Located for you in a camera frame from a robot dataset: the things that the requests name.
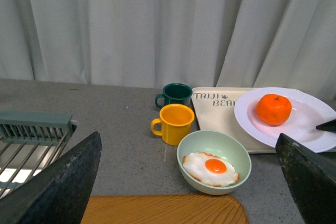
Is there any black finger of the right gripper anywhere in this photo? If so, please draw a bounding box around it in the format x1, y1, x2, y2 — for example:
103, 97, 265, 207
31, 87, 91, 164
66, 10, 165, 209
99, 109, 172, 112
316, 119, 336, 133

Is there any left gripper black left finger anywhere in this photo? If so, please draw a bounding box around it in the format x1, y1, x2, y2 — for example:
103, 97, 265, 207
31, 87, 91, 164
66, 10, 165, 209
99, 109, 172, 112
1, 132, 102, 223

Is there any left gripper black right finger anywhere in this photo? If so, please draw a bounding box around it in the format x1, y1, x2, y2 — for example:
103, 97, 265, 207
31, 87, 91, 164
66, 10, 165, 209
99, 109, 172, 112
275, 133, 335, 223

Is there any white plate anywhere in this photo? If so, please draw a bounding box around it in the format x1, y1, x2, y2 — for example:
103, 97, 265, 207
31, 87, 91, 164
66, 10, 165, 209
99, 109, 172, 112
234, 87, 335, 153

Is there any orange mandarin fruit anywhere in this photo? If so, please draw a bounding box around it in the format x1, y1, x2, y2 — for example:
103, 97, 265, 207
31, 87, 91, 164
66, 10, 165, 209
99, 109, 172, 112
255, 93, 292, 126

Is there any green dish drying rack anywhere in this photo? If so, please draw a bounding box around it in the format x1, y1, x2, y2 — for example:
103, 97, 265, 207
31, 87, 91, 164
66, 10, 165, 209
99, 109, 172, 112
1, 110, 78, 197

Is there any fake fried egg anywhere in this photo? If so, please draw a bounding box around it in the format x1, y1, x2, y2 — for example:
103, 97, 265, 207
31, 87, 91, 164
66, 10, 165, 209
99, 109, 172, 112
182, 152, 240, 187

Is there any light green bowl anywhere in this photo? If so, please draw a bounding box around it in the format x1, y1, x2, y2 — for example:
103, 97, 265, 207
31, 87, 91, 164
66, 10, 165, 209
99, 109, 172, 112
176, 130, 251, 195

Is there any wooden cutting board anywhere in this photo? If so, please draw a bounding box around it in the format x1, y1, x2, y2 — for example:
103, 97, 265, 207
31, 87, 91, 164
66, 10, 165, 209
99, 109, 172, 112
81, 194, 249, 223

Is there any cream bear tray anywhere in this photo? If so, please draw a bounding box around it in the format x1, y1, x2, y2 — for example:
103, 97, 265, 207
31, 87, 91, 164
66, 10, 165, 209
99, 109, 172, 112
192, 88, 275, 154

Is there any yellow enamel mug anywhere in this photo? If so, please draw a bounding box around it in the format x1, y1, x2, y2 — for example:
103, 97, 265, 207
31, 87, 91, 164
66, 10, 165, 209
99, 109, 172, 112
151, 104, 195, 146

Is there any dark green enamel mug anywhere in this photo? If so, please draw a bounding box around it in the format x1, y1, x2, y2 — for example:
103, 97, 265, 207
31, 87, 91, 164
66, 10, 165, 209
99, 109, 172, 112
155, 83, 193, 109

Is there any white curtain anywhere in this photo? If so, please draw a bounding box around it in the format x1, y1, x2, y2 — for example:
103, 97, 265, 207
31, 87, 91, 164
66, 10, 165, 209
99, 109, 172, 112
1, 0, 335, 99

